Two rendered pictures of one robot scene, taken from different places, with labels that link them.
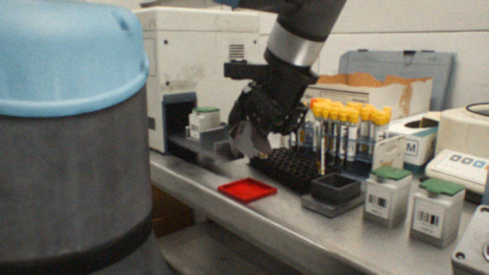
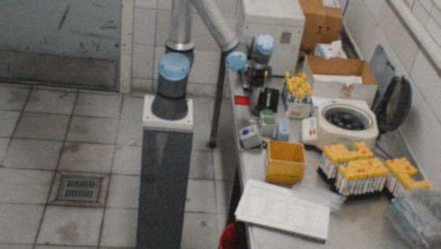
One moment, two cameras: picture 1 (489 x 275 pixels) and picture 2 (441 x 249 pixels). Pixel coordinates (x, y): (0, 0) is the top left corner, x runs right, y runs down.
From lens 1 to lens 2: 2.25 m
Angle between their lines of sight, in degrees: 34
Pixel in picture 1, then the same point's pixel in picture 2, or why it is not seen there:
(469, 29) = (404, 66)
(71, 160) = (171, 85)
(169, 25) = (250, 20)
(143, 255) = (179, 101)
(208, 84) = not seen: hidden behind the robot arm
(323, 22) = (260, 60)
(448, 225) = (264, 131)
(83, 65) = (175, 75)
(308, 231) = (238, 118)
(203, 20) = (268, 20)
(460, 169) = (306, 124)
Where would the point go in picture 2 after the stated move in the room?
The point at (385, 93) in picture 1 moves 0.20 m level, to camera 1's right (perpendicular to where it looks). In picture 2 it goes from (326, 84) to (368, 102)
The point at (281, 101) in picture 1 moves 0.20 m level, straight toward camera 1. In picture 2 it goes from (253, 76) to (220, 90)
